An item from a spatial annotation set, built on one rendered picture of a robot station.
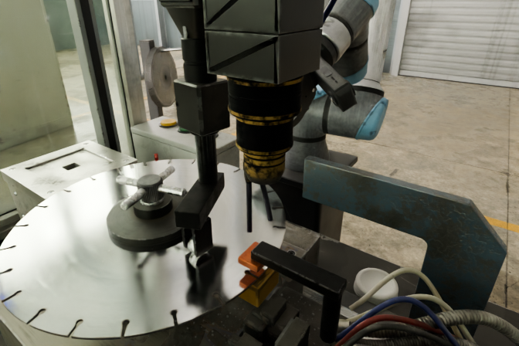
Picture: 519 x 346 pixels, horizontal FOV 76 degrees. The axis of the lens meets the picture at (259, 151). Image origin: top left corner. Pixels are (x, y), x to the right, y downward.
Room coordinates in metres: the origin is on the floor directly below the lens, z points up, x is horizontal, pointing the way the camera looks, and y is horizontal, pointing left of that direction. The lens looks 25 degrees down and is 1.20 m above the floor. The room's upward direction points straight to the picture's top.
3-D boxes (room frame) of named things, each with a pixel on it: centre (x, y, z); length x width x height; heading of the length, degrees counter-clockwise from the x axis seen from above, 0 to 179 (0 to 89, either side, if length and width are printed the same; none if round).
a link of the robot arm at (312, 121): (0.91, -0.14, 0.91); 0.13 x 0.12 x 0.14; 64
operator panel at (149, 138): (0.77, 0.19, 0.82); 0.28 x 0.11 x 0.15; 55
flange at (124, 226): (0.35, 0.13, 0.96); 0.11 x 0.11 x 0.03
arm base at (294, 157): (0.91, -0.14, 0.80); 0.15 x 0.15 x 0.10
